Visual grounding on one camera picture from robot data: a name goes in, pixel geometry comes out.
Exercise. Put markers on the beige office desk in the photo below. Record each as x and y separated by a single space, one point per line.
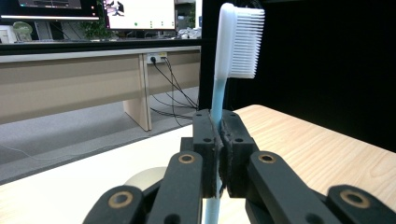
77 84

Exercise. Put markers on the blue and white toothbrush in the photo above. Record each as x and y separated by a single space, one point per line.
224 46

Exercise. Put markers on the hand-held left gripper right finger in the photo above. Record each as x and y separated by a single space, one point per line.
238 149

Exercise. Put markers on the white power socket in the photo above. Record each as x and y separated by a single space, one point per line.
157 57

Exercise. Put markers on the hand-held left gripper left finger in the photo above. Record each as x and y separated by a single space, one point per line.
205 146

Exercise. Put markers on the black curtain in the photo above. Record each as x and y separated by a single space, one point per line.
327 62

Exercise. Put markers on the dark computer monitor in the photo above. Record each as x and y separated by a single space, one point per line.
46 9

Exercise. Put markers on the green plant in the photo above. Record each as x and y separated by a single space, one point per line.
95 29

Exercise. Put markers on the small pale green fan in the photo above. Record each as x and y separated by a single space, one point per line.
22 30

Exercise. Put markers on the computer monitor with white screen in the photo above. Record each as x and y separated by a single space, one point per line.
146 15

